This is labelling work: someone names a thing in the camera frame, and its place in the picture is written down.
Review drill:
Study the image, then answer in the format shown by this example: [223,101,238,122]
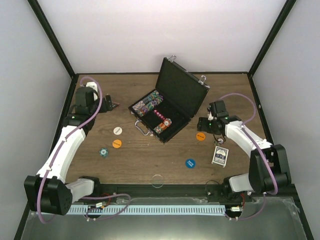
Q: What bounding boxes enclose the orange big blind button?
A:
[196,132,206,141]

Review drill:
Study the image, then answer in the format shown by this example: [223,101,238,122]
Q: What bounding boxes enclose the blue boxed card deck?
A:
[211,146,229,168]

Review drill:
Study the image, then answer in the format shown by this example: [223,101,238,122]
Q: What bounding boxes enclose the blue small blind button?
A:
[185,158,196,169]

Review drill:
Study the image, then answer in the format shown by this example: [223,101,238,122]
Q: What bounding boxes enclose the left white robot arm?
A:
[24,82,103,216]

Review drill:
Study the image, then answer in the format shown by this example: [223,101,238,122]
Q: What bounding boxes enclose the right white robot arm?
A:
[197,100,292,202]

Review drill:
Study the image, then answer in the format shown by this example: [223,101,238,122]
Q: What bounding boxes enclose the black poker set case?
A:
[128,55,210,144]

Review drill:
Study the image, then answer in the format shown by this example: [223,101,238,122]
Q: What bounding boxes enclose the red triangular all-in marker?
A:
[112,102,120,109]

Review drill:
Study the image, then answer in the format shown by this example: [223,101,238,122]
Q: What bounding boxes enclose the white dealer button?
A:
[113,126,123,136]

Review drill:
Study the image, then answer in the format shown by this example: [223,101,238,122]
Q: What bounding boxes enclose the orange blind button left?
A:
[112,139,122,149]

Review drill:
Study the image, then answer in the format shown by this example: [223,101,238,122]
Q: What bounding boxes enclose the upper chip row in case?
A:
[132,90,159,111]

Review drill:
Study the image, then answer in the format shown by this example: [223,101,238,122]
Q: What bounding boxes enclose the chip row in case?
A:
[137,95,164,117]
[132,90,159,111]
[153,122,170,134]

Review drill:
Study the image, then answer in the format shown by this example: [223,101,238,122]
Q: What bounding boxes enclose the red dice strip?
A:
[153,109,166,121]

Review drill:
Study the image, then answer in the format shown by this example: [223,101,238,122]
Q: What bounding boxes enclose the lower chip row in case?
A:
[153,122,170,134]

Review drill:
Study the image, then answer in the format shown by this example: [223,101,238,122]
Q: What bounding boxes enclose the clear round lens disc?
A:
[151,174,164,189]

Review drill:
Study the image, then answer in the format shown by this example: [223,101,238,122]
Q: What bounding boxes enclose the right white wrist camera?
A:
[207,102,217,121]

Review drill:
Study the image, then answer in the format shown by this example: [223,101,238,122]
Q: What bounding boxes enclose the light blue slotted cable duct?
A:
[68,205,226,216]

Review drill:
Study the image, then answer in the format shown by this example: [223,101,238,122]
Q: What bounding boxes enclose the left black frame post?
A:
[27,0,76,79]

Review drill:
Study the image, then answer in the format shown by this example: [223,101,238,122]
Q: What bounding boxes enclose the black frame post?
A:
[27,0,76,79]
[248,0,296,77]

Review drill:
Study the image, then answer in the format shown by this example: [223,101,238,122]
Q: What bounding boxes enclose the right black frame post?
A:
[248,0,296,77]

